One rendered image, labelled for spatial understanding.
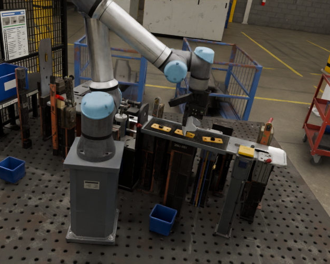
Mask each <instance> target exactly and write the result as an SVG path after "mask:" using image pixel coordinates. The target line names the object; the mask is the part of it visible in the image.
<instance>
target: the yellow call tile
mask: <svg viewBox="0 0 330 264"><path fill-rule="evenodd" d="M238 153H239V154H241V155H245V156H249V157H253V156H254V148H250V147H246V146H242V145H240V147H239V152H238Z"/></svg>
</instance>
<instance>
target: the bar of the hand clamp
mask: <svg viewBox="0 0 330 264"><path fill-rule="evenodd" d="M72 80H74V76H73V75H70V76H69V78H68V77H67V76H66V77H64V84H65V92H66V97H67V100H69V101H70V100H71V104H73V102H74V91H73V82H72Z"/></svg>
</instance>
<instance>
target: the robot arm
mask: <svg viewBox="0 0 330 264"><path fill-rule="evenodd" d="M71 1H72V3H73V4H74V5H76V6H77V7H78V12H79V13H80V14H81V15H82V16H83V20H84V27H85V34H86V42H87V49H88V54H89V61H90V68H91V76H92V81H91V82H90V83H89V88H90V93H88V94H86V95H85V96H84V97H83V98H82V103H81V137H80V139H79V142H78V145H77V148H76V152H77V155H78V156H79V157H80V158H81V159H83V160H85V161H89V162H103V161H107V160H109V159H111V158H112V157H113V156H114V155H115V153H116V146H115V143H114V140H113V136H112V130H113V118H114V116H115V114H116V112H117V110H118V108H119V106H120V104H121V102H122V94H121V91H120V89H119V88H118V82H117V81H116V80H115V79H114V75H113V66H112V56H111V47H110V41H109V31H108V29H110V30H111V31H113V32H114V33H115V34H116V35H118V36H119V37H120V38H122V39H123V41H125V42H126V43H128V44H129V45H130V46H131V47H132V48H134V49H135V50H136V51H137V52H138V53H140V54H141V55H142V56H143V57H144V58H146V59H147V60H148V61H149V62H151V63H152V64H153V65H154V66H155V67H157V68H158V69H159V70H160V71H162V72H163V73H164V75H165V77H166V79H167V80H168V81H169V82H171V83H180V82H182V81H183V80H184V79H185V77H186V74H187V72H191V76H190V82H189V91H190V92H191V93H189V94H186V95H182V96H179V97H174V98H172V99H170V101H168V103H169V105H170V107H175V106H178V105H180V104H183V103H186V105H185V109H184V115H183V120H182V132H183V135H184V136H185V134H186V131H187V132H189V131H196V126H199V125H200V124H201V122H200V121H198V120H197V119H201V120H203V116H204V117H205V115H206V114H207V111H208V106H209V103H208V99H209V95H210V93H211V90H207V88H208V83H209V80H210V75H211V69H212V65H213V59H214V51H213V50H212V49H210V48H206V47H196V48H195V51H194V52H189V51H182V50H175V49H169V48H168V47H167V46H165V45H164V44H163V43H162V42H161V41H160V40H158V39H157V38H156V37H155V36H154V35H153V34H151V33H150V32H149V31H148V30H147V29H146V28H145V27H143V26H142V25H141V24H140V23H139V22H137V21H136V20H135V19H134V18H132V17H131V16H130V15H129V14H128V13H127V12H125V11H124V10H123V9H122V8H121V7H120V6H118V5H117V4H116V3H115V2H114V1H113V0H71Z"/></svg>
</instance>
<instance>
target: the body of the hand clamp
mask: <svg viewBox="0 0 330 264"><path fill-rule="evenodd" d="M75 126H76V106H75V107H70V106H67V105H63V106H61V128H63V145H62V157H63V159H62V162H64V161H65V159H66V157H67V155H68V153H69V151H70V148H71V146H72V144H73V142H74V140H75Z"/></svg>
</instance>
